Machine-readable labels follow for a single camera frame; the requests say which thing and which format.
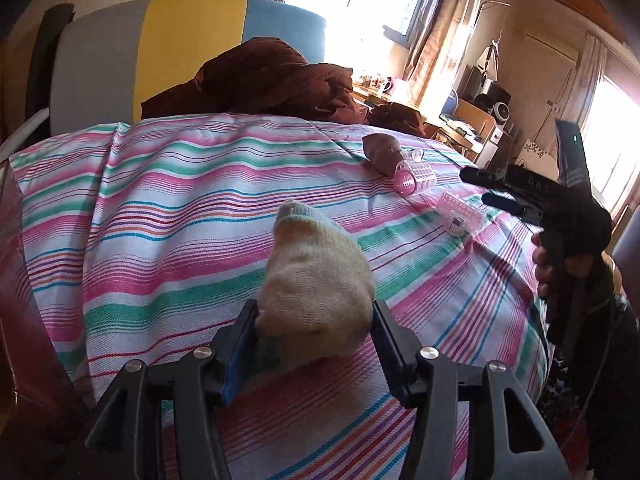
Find dark brown blanket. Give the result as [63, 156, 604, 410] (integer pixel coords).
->
[141, 37, 424, 136]

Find grey yellow blue chair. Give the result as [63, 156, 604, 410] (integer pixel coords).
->
[0, 0, 328, 162]

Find cream sock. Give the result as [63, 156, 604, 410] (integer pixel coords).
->
[256, 200, 375, 370]

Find pink striped cloth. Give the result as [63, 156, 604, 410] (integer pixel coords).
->
[1, 114, 549, 479]

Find pale pink clip hair roller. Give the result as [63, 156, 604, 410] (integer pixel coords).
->
[436, 192, 486, 236]

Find right hand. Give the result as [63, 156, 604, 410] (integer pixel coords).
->
[530, 231, 597, 302]

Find desk with clutter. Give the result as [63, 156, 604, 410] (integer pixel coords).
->
[352, 76, 508, 169]

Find beige curtains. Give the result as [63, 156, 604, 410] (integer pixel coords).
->
[199, 0, 612, 131]

